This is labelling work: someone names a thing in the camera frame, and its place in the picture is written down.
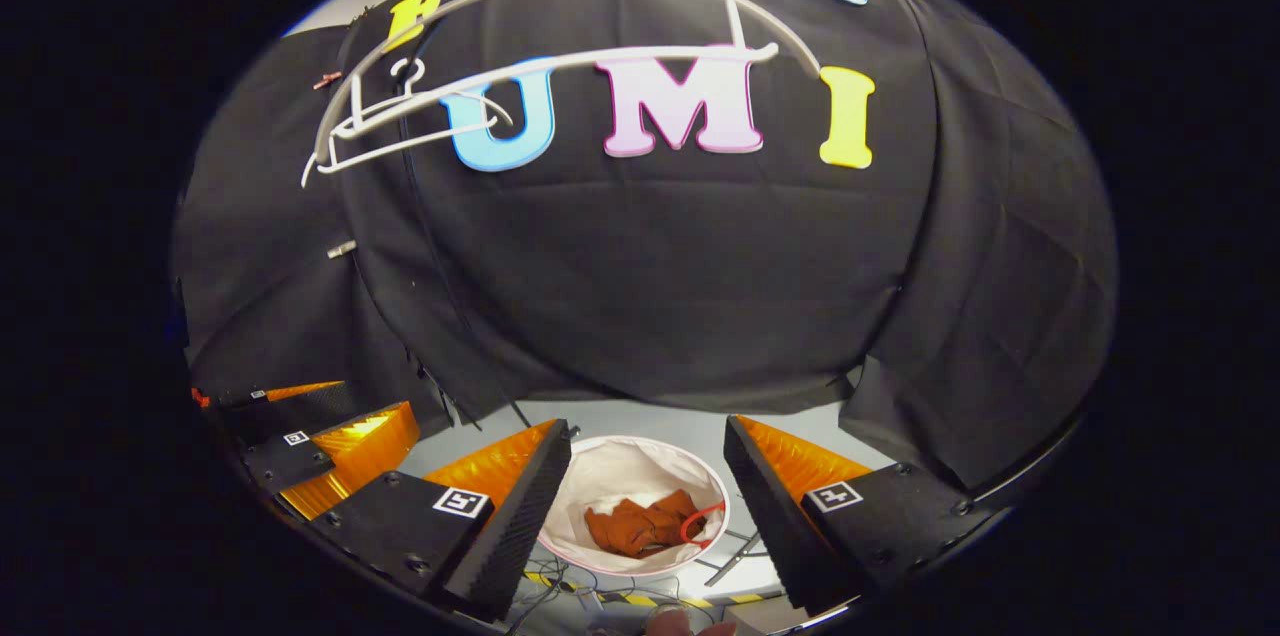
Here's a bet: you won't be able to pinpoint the orange corduroy shirt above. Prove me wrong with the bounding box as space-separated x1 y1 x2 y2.
585 489 723 559

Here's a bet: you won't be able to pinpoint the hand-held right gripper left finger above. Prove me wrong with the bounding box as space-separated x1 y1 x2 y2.
310 418 574 622

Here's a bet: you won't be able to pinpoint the black floor cables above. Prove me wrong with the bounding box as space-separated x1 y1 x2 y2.
505 561 621 635

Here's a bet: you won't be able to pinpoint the grey metal floor bar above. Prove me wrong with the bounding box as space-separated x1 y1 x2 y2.
700 528 773 589

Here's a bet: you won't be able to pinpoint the yellow black floor tape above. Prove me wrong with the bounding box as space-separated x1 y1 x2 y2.
525 571 766 609

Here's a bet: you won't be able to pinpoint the white plastic clothes hanger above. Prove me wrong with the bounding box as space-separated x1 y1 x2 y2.
300 56 516 189
313 0 826 179

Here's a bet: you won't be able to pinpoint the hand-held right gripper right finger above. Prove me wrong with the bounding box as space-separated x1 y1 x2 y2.
722 414 978 619

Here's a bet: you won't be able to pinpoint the white round laundry hamper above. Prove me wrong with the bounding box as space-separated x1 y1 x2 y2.
537 434 731 578

